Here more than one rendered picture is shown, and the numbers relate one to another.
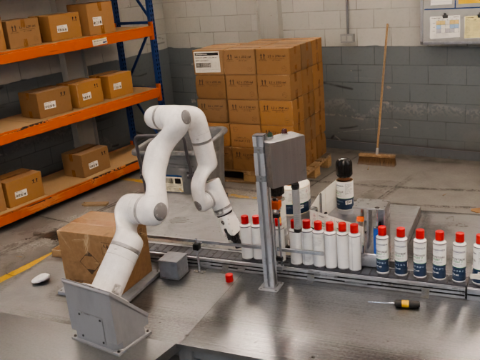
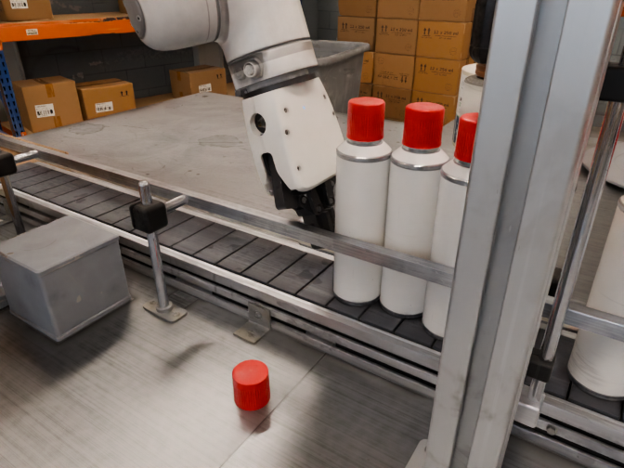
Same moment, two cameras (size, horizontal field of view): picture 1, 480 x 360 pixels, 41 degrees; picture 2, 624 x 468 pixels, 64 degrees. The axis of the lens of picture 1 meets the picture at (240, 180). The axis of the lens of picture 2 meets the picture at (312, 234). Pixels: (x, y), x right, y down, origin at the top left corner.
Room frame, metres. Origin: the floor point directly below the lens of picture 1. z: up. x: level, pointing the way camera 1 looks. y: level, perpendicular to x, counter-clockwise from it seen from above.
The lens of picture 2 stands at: (2.18, -0.02, 1.18)
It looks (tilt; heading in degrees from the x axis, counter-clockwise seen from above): 28 degrees down; 8
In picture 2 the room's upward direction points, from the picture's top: straight up
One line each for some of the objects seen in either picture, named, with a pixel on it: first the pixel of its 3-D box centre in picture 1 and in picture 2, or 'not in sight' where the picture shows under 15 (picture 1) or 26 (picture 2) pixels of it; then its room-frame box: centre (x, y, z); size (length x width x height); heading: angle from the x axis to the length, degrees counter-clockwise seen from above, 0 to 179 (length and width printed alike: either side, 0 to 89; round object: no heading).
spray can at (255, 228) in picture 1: (257, 237); (413, 214); (2.61, -0.05, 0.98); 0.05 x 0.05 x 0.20
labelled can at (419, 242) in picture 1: (420, 253); not in sight; (2.30, -0.69, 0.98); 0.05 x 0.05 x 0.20
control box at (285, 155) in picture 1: (281, 159); not in sight; (2.45, -0.18, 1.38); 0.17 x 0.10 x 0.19; 120
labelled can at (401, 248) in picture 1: (401, 251); not in sight; (2.33, -0.62, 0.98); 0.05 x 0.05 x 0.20
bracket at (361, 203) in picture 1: (371, 203); not in sight; (2.48, -0.54, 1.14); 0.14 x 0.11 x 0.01; 65
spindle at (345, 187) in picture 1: (344, 185); not in sight; (3.04, -0.53, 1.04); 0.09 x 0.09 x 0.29
